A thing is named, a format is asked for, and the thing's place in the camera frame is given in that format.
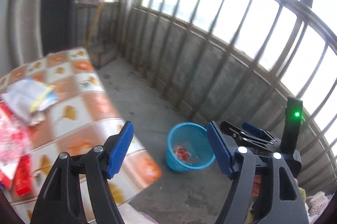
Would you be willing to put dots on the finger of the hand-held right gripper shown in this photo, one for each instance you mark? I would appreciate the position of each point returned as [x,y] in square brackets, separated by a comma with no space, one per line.
[234,133]
[254,129]

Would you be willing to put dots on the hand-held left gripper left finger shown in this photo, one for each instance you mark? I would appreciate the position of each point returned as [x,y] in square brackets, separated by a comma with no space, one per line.
[119,150]

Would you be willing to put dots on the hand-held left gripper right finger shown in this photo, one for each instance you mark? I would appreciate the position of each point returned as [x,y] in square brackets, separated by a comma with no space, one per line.
[219,150]

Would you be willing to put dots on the red printed wrapper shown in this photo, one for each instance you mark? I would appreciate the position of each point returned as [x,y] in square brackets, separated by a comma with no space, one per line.
[184,154]

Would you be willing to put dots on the blue plastic basket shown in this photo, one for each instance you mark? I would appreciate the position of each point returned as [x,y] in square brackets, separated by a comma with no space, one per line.
[179,134]

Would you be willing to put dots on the red snack packet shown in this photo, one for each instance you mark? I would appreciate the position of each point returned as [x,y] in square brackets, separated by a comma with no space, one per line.
[22,176]

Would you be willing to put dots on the red white plastic wrapper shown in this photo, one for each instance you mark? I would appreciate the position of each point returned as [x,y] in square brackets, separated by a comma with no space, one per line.
[10,139]

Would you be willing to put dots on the white bag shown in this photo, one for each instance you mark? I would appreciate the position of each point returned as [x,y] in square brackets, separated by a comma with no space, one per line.
[18,97]

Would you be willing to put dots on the floral checked tablecloth table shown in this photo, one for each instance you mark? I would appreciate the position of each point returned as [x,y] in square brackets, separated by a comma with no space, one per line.
[79,108]

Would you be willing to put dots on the yellow stick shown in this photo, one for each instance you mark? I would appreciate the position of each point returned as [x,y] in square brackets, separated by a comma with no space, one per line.
[94,21]

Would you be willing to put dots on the dark grey cabinet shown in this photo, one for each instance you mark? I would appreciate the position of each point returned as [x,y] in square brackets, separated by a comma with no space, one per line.
[58,18]

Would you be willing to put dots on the silver metal column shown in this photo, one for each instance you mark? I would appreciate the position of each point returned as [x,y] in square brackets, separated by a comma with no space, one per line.
[26,18]

